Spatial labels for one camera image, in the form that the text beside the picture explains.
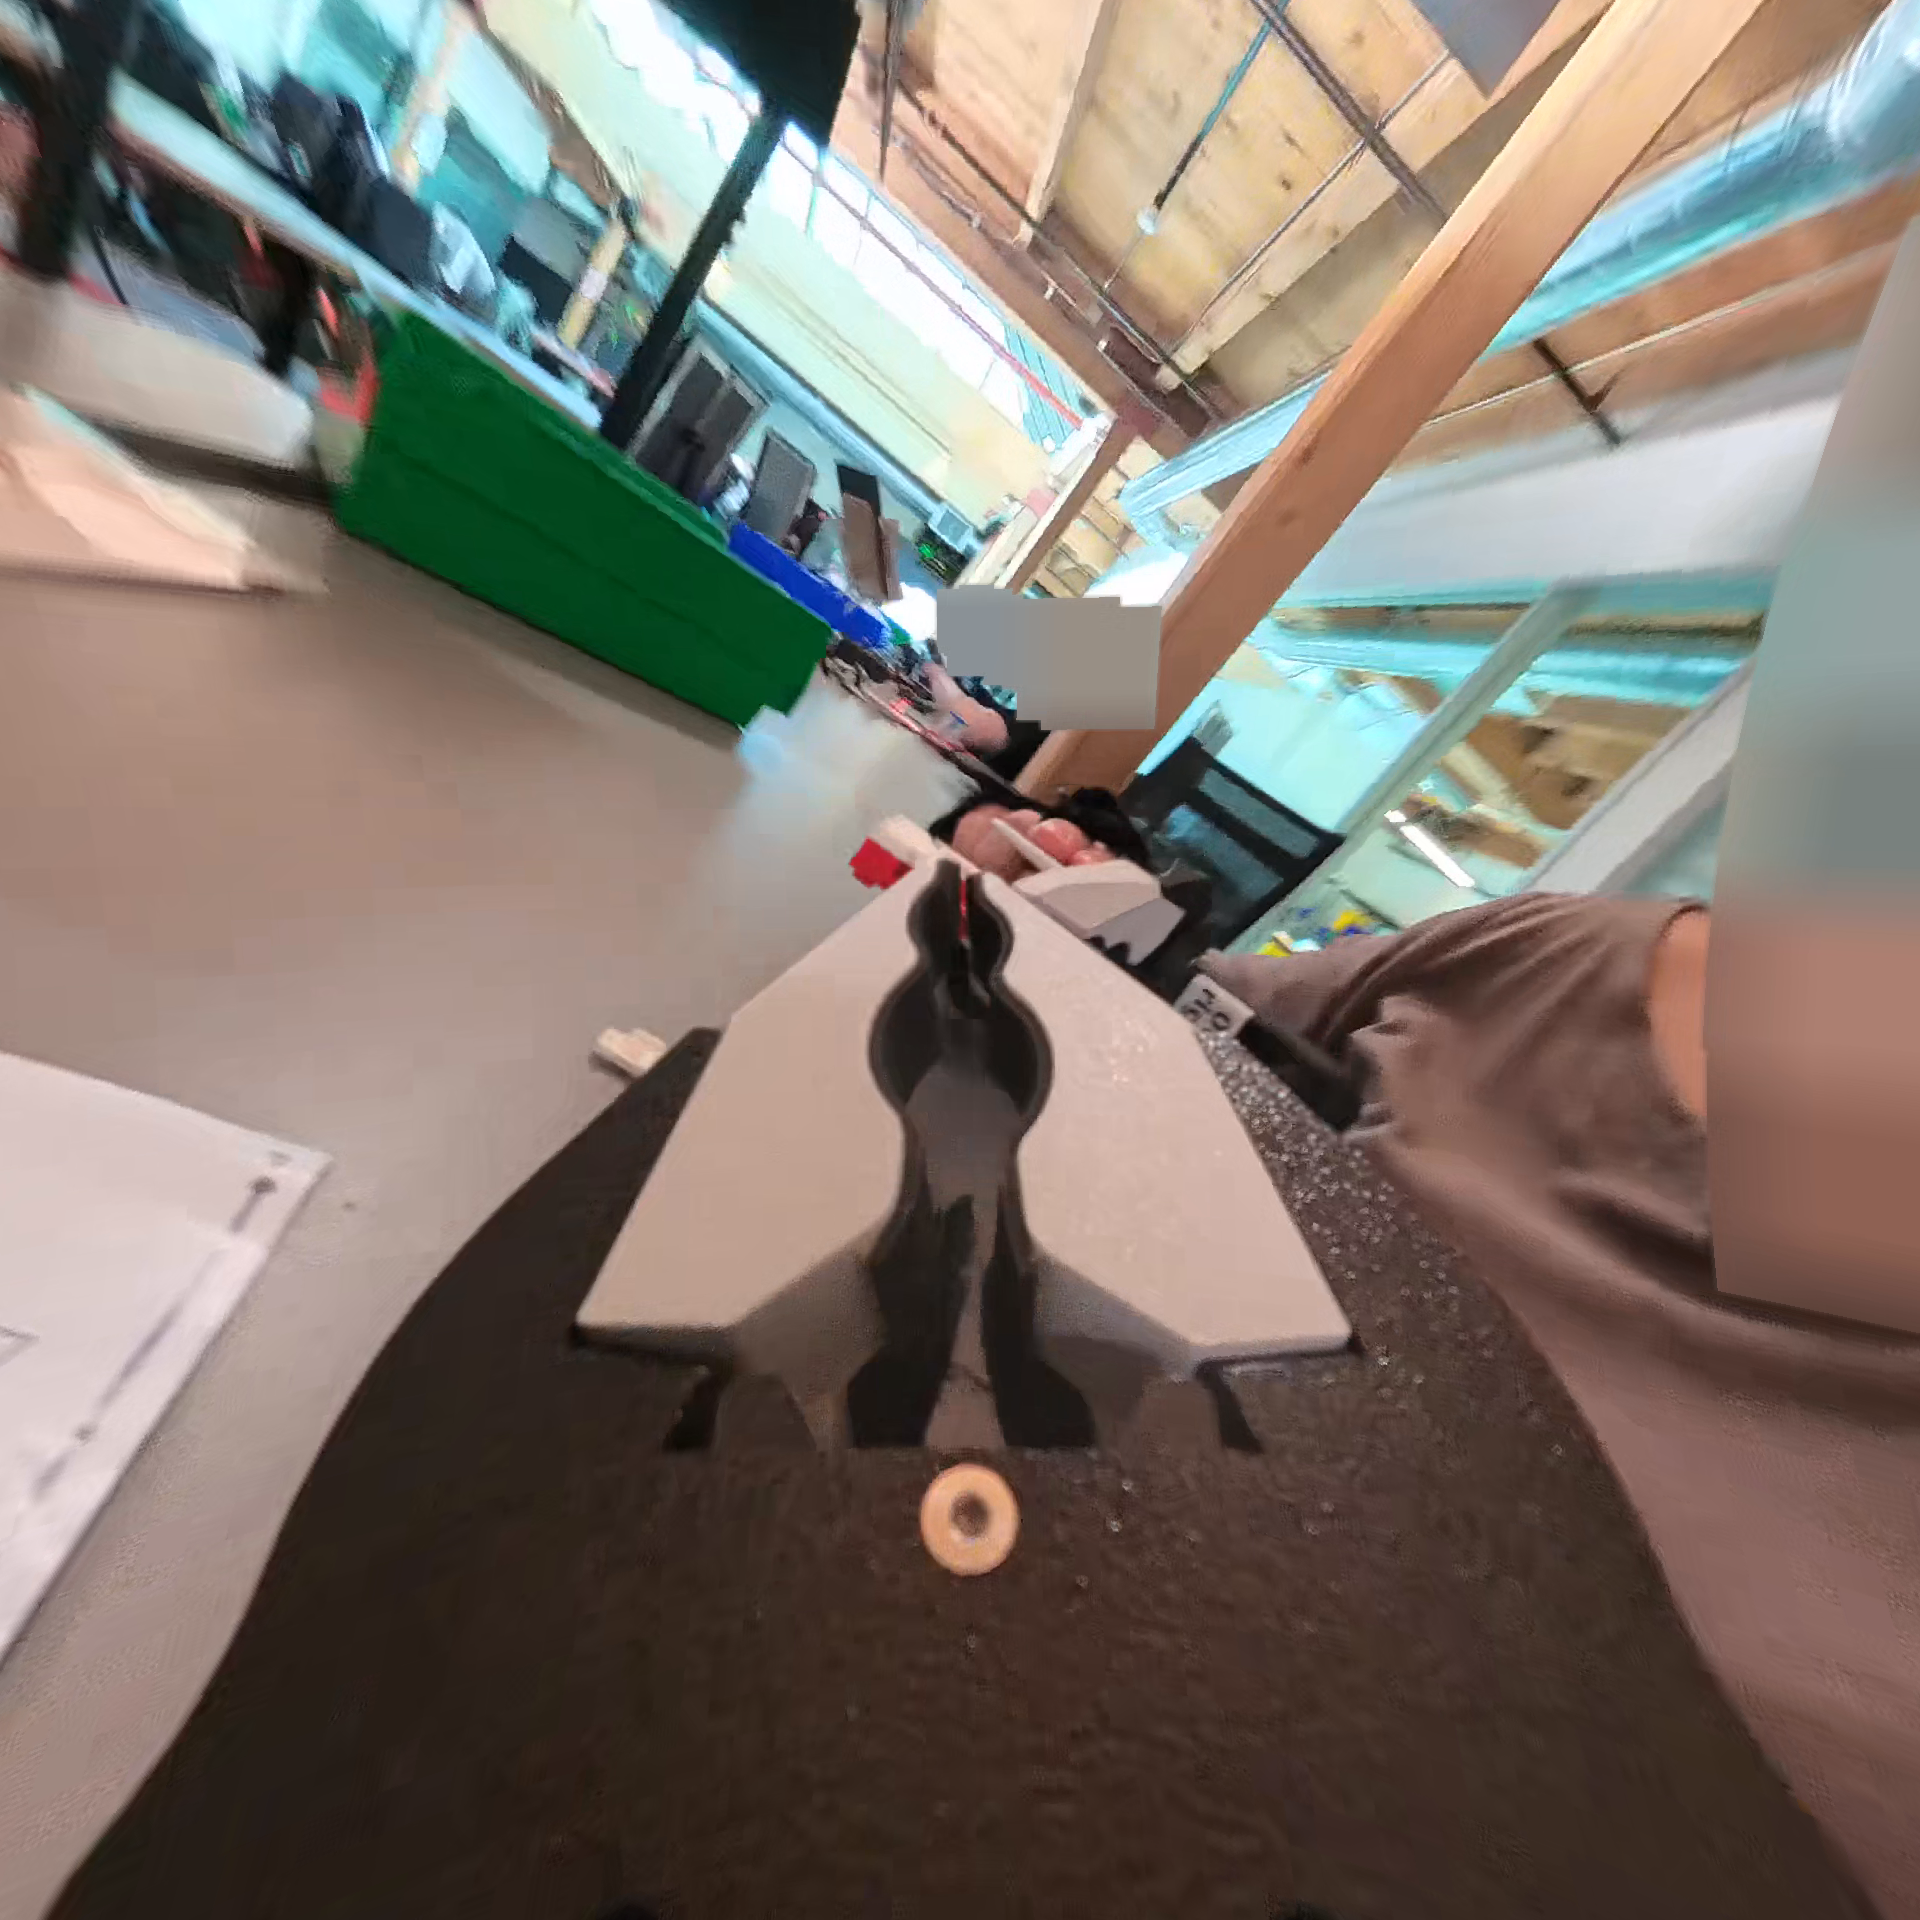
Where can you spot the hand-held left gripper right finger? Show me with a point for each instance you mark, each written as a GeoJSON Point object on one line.
{"type": "Point", "coordinates": [1170, 1170]}

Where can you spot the small white lego piece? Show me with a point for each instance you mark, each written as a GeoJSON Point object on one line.
{"type": "Point", "coordinates": [630, 1051]}

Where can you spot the red and white lego assembly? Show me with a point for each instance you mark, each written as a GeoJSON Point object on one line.
{"type": "Point", "coordinates": [900, 852]}

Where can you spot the blue plastic bin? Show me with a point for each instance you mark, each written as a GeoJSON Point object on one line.
{"type": "Point", "coordinates": [810, 578]}

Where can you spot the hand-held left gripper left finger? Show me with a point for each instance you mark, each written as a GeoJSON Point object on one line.
{"type": "Point", "coordinates": [750, 1170]}

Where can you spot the person's right hand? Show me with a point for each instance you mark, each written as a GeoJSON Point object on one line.
{"type": "Point", "coordinates": [1034, 833]}

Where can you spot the silver ventilation duct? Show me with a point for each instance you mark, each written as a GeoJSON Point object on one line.
{"type": "Point", "coordinates": [1651, 211]}

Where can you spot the white lego instruction booklet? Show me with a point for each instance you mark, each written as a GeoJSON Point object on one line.
{"type": "Point", "coordinates": [104, 1274]}

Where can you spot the wooden beam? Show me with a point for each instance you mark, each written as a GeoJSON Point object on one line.
{"type": "Point", "coordinates": [1395, 375]}

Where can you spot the black metal pole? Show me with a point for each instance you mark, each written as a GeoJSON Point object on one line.
{"type": "Point", "coordinates": [698, 271]}

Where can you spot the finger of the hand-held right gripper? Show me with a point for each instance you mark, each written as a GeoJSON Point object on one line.
{"type": "Point", "coordinates": [1028, 849]}
{"type": "Point", "coordinates": [1089, 897]}

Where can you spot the black mesh office chair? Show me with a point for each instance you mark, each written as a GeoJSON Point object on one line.
{"type": "Point", "coordinates": [1245, 833]}

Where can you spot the green plastic bin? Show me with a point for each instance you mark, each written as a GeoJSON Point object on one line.
{"type": "Point", "coordinates": [570, 541]}

